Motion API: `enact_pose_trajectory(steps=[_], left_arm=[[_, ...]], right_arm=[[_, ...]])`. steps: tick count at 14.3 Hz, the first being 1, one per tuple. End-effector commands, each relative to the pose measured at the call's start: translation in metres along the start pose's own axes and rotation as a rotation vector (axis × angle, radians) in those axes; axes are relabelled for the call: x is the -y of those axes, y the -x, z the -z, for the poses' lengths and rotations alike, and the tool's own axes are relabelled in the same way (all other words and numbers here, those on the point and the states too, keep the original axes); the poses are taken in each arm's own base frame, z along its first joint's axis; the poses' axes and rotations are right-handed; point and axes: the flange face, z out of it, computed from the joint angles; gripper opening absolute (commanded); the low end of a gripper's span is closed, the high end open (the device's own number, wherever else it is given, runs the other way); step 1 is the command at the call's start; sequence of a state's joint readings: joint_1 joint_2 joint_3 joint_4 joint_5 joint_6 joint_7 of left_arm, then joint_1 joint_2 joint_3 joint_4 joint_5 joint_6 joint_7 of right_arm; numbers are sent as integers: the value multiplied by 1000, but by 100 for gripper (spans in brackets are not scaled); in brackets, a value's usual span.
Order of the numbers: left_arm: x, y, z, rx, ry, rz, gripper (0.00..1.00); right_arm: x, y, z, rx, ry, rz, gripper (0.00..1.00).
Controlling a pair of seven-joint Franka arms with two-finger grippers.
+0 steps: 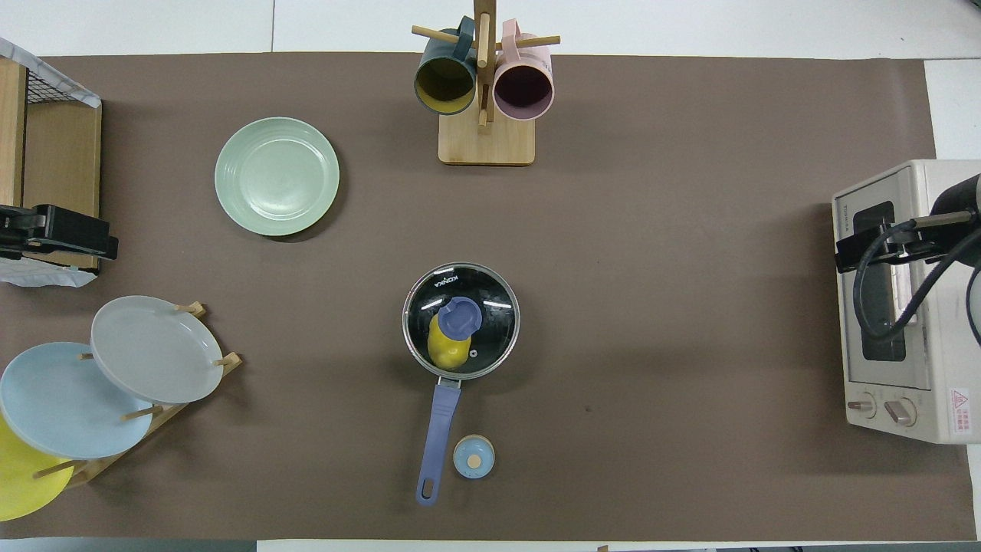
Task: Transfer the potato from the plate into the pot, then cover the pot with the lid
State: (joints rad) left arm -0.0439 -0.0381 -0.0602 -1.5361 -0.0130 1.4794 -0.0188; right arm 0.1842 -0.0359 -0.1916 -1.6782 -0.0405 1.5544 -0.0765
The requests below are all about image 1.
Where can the light green plate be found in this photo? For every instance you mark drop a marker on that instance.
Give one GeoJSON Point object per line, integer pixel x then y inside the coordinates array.
{"type": "Point", "coordinates": [276, 176]}

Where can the pink mug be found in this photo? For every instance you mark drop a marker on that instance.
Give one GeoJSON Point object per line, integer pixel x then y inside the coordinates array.
{"type": "Point", "coordinates": [523, 88]}

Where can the dark teal mug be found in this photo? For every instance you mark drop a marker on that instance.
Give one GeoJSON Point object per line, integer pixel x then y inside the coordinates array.
{"type": "Point", "coordinates": [444, 80]}

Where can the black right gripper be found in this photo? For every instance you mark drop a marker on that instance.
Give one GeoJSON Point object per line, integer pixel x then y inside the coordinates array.
{"type": "Point", "coordinates": [889, 241]}

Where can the beige toaster oven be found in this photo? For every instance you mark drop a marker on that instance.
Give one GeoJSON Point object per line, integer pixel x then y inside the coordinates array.
{"type": "Point", "coordinates": [943, 345]}

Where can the wooden plate rack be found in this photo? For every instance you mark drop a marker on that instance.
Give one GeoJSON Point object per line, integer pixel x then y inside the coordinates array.
{"type": "Point", "coordinates": [92, 468]}

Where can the glass lid blue knob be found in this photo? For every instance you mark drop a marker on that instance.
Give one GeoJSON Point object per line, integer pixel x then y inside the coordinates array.
{"type": "Point", "coordinates": [458, 317]}

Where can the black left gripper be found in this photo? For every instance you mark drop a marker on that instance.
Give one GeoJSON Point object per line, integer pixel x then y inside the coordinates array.
{"type": "Point", "coordinates": [65, 226]}

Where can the wooden mug tree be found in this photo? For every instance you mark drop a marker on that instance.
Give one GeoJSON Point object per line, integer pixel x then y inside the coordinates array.
{"type": "Point", "coordinates": [487, 146]}

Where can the white grey patterned cloth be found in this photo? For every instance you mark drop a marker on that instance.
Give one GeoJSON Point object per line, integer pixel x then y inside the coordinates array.
{"type": "Point", "coordinates": [46, 276]}
{"type": "Point", "coordinates": [46, 67]}

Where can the yellow plate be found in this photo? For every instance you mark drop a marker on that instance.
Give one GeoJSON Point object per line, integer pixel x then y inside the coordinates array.
{"type": "Point", "coordinates": [23, 483]}

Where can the wooden shelf unit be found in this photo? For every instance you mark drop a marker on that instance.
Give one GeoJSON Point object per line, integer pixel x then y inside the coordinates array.
{"type": "Point", "coordinates": [61, 153]}

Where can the light blue plate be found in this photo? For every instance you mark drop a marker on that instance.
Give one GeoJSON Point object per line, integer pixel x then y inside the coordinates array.
{"type": "Point", "coordinates": [61, 406]}

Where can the brown table mat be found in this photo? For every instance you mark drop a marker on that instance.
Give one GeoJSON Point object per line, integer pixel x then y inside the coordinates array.
{"type": "Point", "coordinates": [613, 192]}

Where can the grey plate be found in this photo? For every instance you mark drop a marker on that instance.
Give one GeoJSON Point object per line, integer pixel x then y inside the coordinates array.
{"type": "Point", "coordinates": [153, 349]}

